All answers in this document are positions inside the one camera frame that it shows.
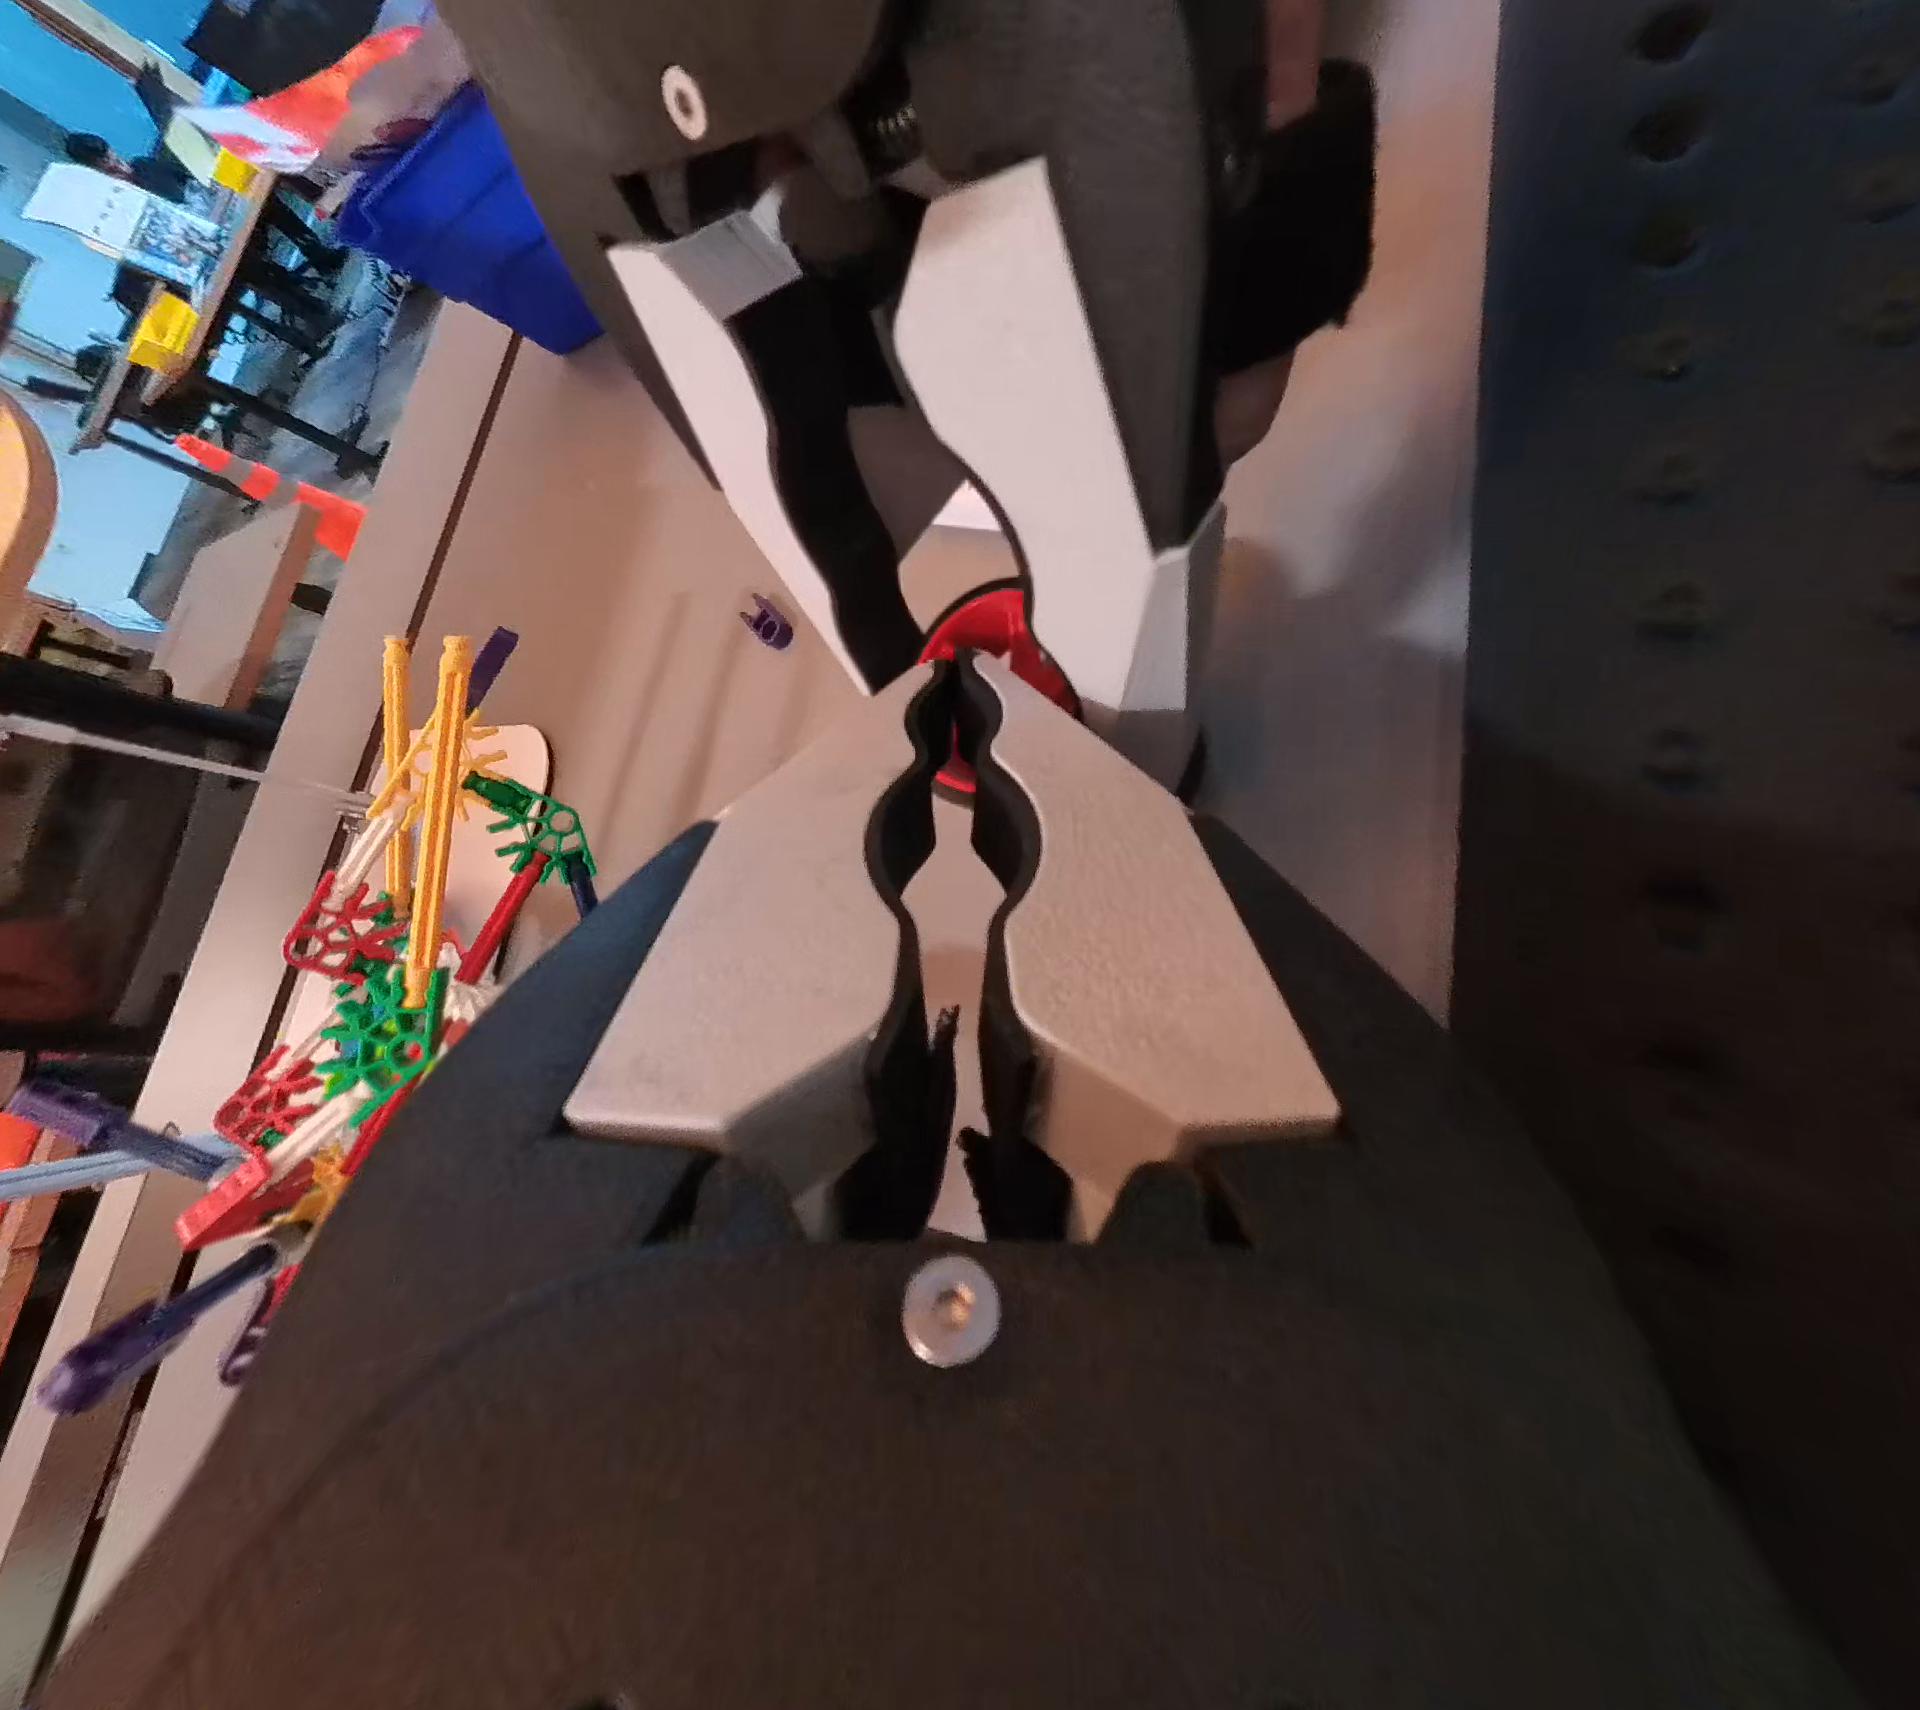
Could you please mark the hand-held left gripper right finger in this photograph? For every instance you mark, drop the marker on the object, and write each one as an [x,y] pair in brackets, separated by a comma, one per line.
[1170,991]

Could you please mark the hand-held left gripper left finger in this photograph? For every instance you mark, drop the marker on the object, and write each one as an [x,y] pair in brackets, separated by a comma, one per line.
[734,991]

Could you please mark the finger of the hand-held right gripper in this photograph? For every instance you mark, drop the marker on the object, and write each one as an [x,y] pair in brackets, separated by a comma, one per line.
[1036,389]
[705,360]

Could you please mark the red wheel with black tyre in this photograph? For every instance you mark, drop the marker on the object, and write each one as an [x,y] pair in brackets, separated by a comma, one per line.
[1036,652]

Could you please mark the blue plastic bin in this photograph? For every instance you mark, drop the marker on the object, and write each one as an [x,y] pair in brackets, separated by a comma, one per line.
[481,240]

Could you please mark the purple clip connector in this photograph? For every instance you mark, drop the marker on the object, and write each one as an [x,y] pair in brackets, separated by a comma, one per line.
[766,619]

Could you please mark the colourful toy construction model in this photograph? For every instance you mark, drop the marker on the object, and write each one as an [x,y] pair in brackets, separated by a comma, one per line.
[384,1020]

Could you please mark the yellow storage box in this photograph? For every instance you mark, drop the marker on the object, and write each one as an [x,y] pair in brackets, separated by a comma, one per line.
[162,330]
[236,169]

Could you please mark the wooden background table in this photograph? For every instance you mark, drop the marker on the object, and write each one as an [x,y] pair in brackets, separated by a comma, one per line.
[105,16]

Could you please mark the dark perforated chair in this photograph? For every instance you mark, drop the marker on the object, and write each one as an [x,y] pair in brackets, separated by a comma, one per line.
[1726,541]

